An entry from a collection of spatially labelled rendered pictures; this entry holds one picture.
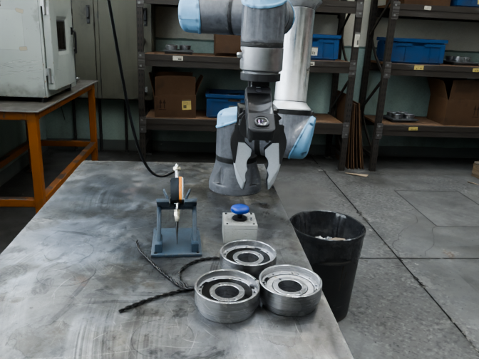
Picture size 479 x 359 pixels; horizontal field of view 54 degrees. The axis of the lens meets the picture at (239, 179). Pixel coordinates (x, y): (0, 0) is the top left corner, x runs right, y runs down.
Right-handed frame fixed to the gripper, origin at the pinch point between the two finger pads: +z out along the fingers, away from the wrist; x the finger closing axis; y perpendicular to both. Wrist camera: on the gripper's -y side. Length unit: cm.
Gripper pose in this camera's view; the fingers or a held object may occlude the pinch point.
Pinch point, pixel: (256, 183)
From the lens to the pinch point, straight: 86.5
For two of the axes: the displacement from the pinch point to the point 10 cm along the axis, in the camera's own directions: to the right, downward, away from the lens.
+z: -0.4, 9.5, 3.1
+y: -0.8, -3.1, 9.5
